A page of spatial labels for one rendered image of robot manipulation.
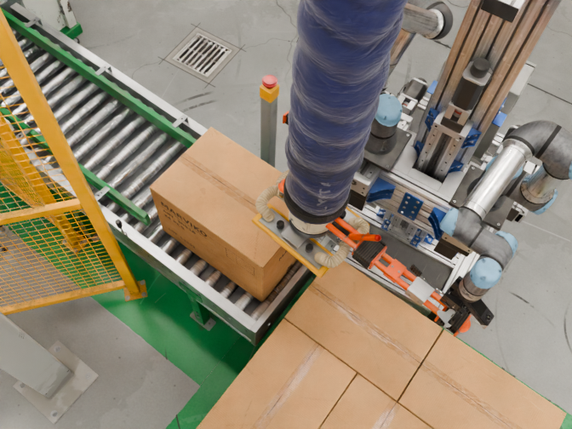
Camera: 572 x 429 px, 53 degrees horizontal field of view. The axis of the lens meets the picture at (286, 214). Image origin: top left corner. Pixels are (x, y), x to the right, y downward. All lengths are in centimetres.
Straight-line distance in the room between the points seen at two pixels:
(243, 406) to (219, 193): 89
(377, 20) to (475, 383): 183
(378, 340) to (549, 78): 257
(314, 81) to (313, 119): 14
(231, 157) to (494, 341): 177
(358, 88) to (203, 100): 263
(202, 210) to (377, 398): 108
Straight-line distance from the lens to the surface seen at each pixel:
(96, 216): 249
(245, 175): 245
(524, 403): 275
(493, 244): 174
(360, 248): 198
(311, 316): 262
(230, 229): 233
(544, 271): 367
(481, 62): 214
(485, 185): 180
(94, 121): 324
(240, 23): 441
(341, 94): 138
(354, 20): 121
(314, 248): 210
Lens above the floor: 302
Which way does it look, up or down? 61 degrees down
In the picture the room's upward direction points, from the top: 5 degrees clockwise
